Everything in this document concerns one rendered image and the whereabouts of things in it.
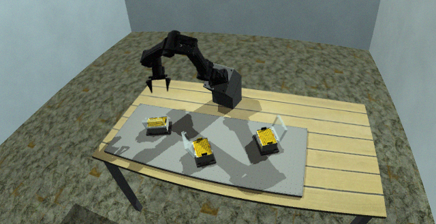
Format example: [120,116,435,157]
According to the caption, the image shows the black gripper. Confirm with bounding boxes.
[146,65,171,93]

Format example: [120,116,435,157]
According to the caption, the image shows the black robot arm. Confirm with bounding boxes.
[140,30,228,86]

